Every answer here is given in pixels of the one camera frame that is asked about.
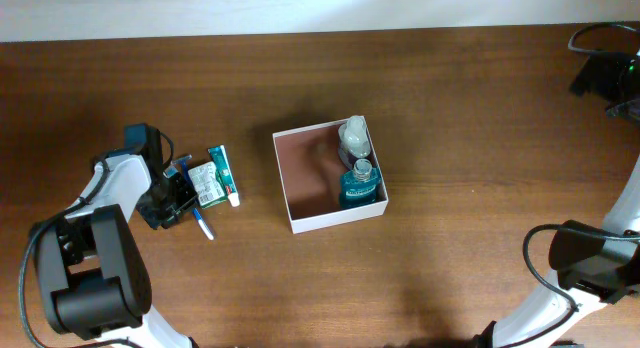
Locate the blue mouthwash bottle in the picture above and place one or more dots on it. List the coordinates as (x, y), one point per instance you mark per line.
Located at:
(359, 186)

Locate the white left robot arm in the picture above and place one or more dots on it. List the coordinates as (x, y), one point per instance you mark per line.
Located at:
(91, 276)

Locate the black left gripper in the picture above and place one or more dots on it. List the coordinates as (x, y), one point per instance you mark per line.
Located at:
(157, 219)

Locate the green toothpaste tube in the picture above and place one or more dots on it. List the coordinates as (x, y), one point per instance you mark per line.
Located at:
(220, 159)

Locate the white green soap packet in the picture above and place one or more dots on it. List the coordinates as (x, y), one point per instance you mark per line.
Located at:
(207, 185)

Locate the white pink open box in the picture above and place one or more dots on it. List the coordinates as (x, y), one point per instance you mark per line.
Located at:
(310, 169)

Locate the blue white toothbrush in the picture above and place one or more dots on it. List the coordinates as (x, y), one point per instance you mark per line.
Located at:
(203, 225)

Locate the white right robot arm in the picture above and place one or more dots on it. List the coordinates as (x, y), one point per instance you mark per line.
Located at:
(590, 268)

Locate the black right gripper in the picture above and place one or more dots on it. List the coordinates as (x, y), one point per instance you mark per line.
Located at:
(599, 74)

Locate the clear sanitizer bottle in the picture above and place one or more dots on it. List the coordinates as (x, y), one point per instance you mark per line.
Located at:
(354, 141)

